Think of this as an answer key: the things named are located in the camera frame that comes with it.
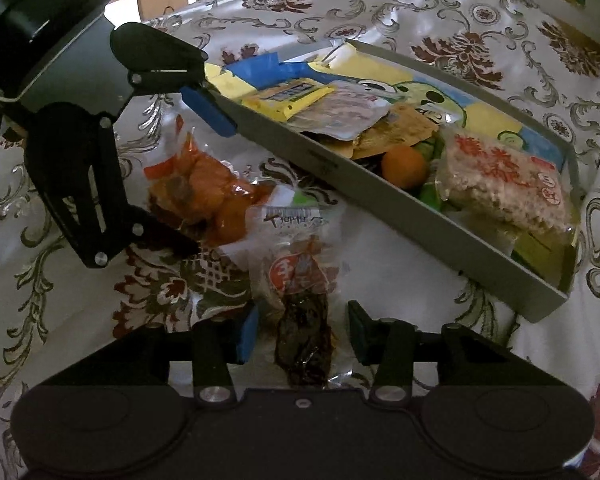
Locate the orange clear snack bag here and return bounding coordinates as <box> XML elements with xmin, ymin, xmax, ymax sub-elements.
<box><xmin>143</xmin><ymin>114</ymin><xmax>276</xmax><ymax>246</ymax></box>

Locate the yellow pickled vegetable packet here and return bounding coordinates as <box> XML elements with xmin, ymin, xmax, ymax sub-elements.
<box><xmin>240</xmin><ymin>78</ymin><xmax>335</xmax><ymax>122</ymax></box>

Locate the dried meat clear packet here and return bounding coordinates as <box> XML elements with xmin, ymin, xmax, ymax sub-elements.
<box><xmin>220</xmin><ymin>184</ymin><xmax>343</xmax><ymax>389</ymax></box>

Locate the white green bean snack pouch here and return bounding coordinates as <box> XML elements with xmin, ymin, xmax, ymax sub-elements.
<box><xmin>285</xmin><ymin>81</ymin><xmax>392</xmax><ymax>142</ymax></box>

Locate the rice cracker red packet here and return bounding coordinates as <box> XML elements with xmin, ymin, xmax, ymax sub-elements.
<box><xmin>436</xmin><ymin>127</ymin><xmax>576</xmax><ymax>243</ymax></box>

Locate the orange fruit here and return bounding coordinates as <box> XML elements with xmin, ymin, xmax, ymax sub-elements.
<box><xmin>381</xmin><ymin>145</ymin><xmax>428</xmax><ymax>190</ymax></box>

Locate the gold foil snack packet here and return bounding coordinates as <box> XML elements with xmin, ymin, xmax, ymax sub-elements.
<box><xmin>318</xmin><ymin>103</ymin><xmax>439</xmax><ymax>160</ymax></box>

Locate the green snack packet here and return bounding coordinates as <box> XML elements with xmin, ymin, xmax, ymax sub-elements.
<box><xmin>415</xmin><ymin>136</ymin><xmax>444</xmax><ymax>211</ymax></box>

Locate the frog painting tray liner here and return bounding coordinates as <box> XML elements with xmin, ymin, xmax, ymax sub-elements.
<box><xmin>206</xmin><ymin>40</ymin><xmax>568</xmax><ymax>169</ymax></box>

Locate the grey tray box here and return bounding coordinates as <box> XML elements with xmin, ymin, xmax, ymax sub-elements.
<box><xmin>199</xmin><ymin>38</ymin><xmax>581</xmax><ymax>324</ymax></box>

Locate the floral satin bedspread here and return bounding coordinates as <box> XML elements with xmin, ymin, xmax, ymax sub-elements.
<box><xmin>0</xmin><ymin>0</ymin><xmax>600</xmax><ymax>479</ymax></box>

